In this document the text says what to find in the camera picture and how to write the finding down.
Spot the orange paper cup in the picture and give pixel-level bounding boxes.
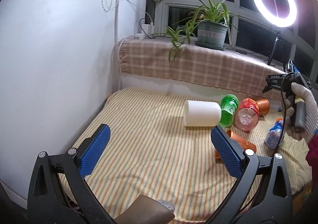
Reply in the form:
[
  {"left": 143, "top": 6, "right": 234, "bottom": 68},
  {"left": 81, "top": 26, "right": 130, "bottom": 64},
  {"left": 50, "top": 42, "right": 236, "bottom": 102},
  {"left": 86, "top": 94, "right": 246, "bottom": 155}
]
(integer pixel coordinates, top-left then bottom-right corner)
[
  {"left": 255, "top": 98, "right": 270, "bottom": 116},
  {"left": 226, "top": 129, "right": 257, "bottom": 153}
]

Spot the white cylindrical cup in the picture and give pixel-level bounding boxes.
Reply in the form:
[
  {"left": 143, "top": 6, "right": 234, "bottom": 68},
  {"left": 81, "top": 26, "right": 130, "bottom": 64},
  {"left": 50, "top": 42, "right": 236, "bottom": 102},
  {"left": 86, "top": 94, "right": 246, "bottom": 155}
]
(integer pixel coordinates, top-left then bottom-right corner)
[{"left": 183, "top": 100, "right": 222, "bottom": 127}]

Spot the white knit gloved hand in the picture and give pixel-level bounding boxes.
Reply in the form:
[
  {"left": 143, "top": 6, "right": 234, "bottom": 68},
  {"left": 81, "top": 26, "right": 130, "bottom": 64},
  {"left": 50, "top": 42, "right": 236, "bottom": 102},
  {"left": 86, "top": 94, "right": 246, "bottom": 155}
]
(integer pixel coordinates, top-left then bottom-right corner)
[{"left": 284, "top": 82, "right": 317, "bottom": 144}]

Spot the red label plastic bottle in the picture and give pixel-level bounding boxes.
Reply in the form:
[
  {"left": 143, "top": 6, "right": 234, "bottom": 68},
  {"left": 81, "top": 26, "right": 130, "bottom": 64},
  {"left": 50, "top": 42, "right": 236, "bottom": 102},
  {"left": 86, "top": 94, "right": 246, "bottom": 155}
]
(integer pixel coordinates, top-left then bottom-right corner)
[{"left": 234, "top": 98, "right": 259, "bottom": 131}]

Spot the plaid beige sill cloth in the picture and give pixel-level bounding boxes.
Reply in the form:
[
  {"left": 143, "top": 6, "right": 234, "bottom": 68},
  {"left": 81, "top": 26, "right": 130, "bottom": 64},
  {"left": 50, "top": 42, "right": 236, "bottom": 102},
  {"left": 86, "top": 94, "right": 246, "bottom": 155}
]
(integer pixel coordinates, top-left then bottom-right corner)
[{"left": 119, "top": 37, "right": 282, "bottom": 100}]

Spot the blue label water bottle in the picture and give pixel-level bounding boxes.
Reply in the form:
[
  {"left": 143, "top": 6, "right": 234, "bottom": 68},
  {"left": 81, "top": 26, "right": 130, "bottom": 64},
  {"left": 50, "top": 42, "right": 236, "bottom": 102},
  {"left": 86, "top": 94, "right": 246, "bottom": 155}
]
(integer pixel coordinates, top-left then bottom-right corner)
[{"left": 264, "top": 118, "right": 285, "bottom": 150}]

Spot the green tea bottle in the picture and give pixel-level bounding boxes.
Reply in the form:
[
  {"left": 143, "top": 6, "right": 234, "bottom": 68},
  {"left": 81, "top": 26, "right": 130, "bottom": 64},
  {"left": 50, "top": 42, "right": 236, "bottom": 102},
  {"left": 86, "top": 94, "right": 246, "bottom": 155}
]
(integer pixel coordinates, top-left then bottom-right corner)
[{"left": 219, "top": 94, "right": 239, "bottom": 127}]

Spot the spider plant in green pot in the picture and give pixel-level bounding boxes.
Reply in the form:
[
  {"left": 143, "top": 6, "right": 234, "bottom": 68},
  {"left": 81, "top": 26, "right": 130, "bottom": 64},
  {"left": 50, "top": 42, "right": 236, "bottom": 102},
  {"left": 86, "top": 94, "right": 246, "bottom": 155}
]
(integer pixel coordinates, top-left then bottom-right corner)
[{"left": 152, "top": 0, "right": 233, "bottom": 60}]

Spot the striped yellow table cloth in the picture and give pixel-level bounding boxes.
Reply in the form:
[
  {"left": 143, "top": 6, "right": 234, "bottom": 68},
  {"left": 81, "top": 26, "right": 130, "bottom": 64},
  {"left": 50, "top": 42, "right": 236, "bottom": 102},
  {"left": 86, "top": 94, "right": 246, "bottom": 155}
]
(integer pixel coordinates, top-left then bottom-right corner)
[{"left": 58, "top": 87, "right": 313, "bottom": 222}]

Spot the white power strip with chargers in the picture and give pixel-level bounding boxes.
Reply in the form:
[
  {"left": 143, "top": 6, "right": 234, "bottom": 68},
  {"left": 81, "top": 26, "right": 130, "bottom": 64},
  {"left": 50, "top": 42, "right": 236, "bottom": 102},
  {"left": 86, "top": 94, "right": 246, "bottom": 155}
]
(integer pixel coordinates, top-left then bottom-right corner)
[{"left": 135, "top": 18, "right": 155, "bottom": 39}]

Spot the ring light on tripod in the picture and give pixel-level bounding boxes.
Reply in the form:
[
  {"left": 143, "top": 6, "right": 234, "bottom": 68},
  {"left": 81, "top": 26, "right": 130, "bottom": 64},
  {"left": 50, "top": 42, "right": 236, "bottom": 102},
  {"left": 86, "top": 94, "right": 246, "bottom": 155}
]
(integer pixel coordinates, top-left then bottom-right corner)
[{"left": 253, "top": 0, "right": 298, "bottom": 65}]

